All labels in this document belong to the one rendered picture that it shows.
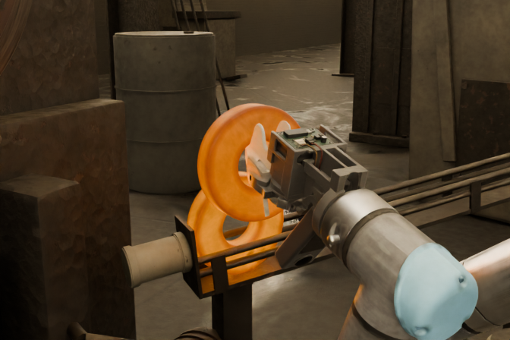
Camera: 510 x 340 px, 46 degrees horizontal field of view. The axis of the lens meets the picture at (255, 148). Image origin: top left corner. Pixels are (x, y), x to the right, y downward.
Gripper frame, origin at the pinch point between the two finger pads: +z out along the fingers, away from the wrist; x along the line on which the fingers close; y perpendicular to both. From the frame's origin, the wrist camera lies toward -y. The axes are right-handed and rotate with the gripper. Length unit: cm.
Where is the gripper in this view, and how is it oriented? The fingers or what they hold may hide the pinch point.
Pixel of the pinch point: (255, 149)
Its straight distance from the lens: 79.0
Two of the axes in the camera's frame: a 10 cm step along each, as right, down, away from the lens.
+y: 1.1, -8.8, -4.5
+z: -4.7, -4.5, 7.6
